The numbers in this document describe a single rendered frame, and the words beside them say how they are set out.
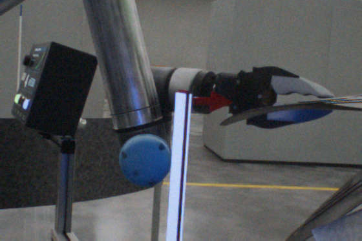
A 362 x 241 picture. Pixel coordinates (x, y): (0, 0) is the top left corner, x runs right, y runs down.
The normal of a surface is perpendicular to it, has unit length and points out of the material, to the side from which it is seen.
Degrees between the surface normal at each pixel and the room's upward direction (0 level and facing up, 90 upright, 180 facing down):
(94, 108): 90
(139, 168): 90
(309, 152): 90
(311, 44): 90
